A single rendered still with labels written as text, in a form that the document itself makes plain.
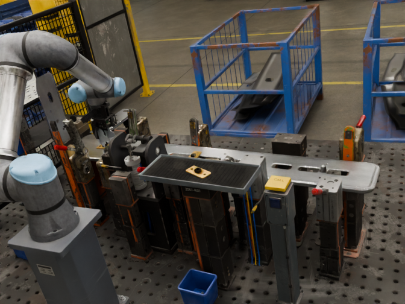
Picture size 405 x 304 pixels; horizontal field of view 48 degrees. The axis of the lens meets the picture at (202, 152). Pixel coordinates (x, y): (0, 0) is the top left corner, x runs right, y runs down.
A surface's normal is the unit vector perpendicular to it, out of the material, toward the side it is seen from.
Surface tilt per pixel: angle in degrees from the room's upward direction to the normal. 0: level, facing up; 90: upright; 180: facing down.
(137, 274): 0
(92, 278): 90
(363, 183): 0
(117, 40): 91
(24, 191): 90
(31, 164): 7
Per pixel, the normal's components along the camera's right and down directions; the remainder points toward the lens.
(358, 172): -0.16, -0.87
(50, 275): -0.38, 0.49
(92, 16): 0.92, 0.06
